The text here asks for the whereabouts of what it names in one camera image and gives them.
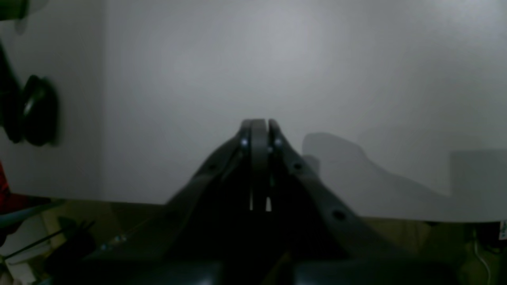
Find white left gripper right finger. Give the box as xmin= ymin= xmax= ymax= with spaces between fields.
xmin=268 ymin=119 xmax=400 ymax=258

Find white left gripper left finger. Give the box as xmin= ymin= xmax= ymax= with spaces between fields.
xmin=86 ymin=119 xmax=254 ymax=262

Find black round lens cap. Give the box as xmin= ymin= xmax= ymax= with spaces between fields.
xmin=21 ymin=75 xmax=59 ymax=146

